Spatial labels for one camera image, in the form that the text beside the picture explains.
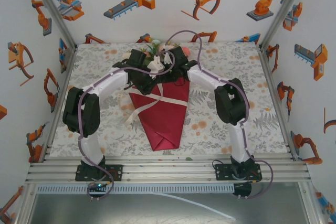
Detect cream ribbon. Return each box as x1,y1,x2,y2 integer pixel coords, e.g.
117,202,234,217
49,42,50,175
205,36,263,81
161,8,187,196
119,82,188,126

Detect fake mint flower stem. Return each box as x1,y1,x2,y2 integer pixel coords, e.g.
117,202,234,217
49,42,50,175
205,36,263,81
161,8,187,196
150,38,161,52

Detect dark red wrapping paper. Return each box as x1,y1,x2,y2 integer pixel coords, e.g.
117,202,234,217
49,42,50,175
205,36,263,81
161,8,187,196
129,77,190,153

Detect floral print tablecloth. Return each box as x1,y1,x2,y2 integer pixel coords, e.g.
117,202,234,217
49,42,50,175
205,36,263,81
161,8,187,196
49,41,287,157

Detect black controller board green light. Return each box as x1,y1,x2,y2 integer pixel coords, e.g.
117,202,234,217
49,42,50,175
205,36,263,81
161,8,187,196
87,182,109,196

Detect white plastic tube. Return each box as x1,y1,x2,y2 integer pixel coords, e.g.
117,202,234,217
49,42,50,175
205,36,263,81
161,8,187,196
154,192,236,221

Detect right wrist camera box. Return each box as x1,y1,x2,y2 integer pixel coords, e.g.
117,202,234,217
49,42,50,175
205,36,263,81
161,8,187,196
160,50,172,65

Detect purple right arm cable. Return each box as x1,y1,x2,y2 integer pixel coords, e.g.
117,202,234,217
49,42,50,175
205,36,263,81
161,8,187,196
164,29,275,200

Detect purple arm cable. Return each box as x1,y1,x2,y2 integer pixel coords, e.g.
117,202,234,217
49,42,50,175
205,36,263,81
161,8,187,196
164,29,275,200
78,50,176,201

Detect aluminium side rail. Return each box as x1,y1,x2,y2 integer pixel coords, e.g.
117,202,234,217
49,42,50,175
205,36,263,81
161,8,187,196
36,44,78,163
258,44,299,162

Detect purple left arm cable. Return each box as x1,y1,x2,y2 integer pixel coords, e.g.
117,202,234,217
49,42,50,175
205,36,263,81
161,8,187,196
78,50,176,201

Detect aluminium table rail frame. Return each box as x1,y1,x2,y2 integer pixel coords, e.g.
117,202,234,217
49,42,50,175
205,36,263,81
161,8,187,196
25,155,313,185

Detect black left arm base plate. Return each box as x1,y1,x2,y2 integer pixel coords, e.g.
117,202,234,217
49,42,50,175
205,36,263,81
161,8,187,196
75,164,124,182

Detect white slotted cable duct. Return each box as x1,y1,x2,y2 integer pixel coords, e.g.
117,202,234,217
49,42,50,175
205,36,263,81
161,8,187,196
35,184,235,195

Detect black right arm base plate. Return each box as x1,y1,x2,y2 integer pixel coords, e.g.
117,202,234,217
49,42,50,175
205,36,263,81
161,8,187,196
215,163,263,182

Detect aluminium frame post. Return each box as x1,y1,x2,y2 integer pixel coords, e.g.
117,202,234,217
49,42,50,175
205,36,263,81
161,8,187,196
258,0,313,49
26,0,78,49

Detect black cable clamp block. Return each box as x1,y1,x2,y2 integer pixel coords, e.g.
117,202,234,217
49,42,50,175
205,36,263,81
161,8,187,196
232,183,253,199

